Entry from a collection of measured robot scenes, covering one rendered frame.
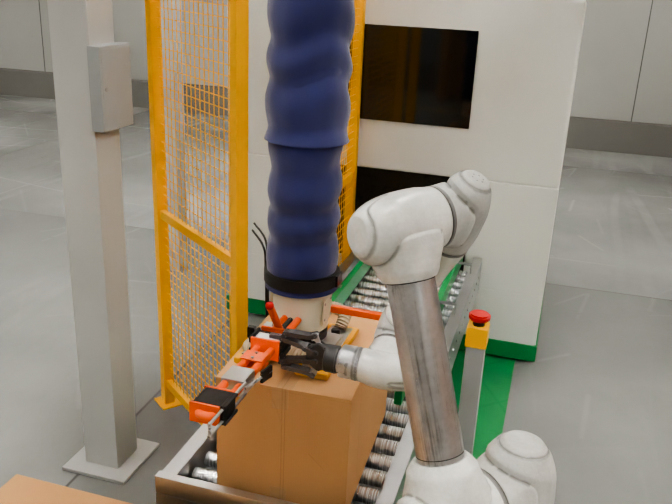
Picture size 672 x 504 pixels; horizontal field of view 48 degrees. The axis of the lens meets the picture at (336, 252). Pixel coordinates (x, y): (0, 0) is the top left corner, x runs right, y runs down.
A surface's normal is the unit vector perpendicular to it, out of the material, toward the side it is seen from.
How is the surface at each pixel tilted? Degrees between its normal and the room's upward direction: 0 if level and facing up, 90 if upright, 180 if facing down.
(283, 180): 77
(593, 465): 0
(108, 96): 90
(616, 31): 90
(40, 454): 0
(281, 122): 101
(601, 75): 90
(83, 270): 90
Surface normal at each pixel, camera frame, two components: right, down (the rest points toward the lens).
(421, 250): 0.51, 0.08
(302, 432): -0.25, 0.32
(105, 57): 0.95, 0.14
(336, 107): 0.68, 0.41
